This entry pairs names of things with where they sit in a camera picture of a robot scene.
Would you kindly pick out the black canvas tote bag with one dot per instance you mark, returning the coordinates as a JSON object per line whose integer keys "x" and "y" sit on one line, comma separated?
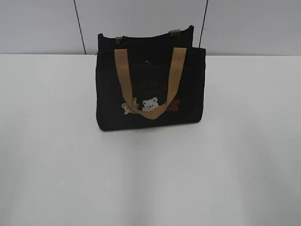
{"x": 149, "y": 82}

